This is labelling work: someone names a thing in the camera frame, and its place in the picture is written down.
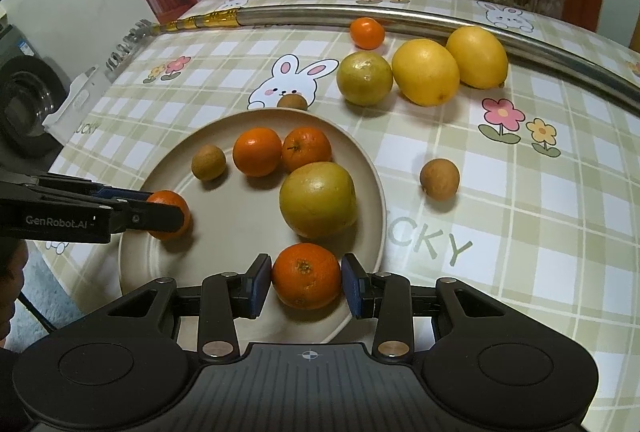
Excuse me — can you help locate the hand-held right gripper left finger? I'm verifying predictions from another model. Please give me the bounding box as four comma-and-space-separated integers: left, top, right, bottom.
106, 253, 273, 362

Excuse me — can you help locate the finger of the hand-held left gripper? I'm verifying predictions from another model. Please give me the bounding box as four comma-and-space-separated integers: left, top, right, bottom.
111, 199, 185, 236
0, 169, 153, 203

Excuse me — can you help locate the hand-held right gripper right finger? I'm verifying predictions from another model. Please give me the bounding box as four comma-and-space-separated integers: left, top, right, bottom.
340, 253, 507, 361

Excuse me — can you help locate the small orange tangerine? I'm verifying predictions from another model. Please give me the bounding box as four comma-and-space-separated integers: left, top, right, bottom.
271, 243, 343, 311
145, 190, 192, 241
281, 127, 333, 174
232, 128, 283, 177
349, 18, 386, 51

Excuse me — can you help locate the beige round plate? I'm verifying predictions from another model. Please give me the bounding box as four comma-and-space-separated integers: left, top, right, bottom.
118, 108, 388, 348

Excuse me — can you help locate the large yellow orange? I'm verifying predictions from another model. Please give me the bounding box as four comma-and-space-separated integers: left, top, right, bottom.
391, 39, 461, 107

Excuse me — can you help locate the brown longan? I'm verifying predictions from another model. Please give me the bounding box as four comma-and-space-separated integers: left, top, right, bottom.
276, 93, 309, 113
419, 158, 461, 200
191, 145, 227, 183

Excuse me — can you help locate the large green-yellow citrus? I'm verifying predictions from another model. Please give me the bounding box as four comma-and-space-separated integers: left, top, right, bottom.
278, 162, 358, 240

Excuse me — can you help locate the white plastic box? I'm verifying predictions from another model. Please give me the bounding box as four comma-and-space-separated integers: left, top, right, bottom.
41, 66, 111, 145

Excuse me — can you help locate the grey washing machine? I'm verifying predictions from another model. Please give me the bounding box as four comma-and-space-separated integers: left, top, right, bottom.
0, 24, 71, 159

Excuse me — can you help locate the yellow-green round citrus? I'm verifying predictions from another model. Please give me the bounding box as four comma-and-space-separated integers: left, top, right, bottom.
336, 52, 394, 106

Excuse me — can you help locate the steel telescopic pole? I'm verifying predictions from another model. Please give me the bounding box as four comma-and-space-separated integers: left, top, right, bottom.
105, 3, 640, 100

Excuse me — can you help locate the yellow lemon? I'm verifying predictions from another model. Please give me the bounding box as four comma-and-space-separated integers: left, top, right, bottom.
445, 26, 509, 90

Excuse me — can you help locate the thin black cable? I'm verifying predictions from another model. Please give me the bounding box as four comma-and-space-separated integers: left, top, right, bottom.
17, 291, 53, 334

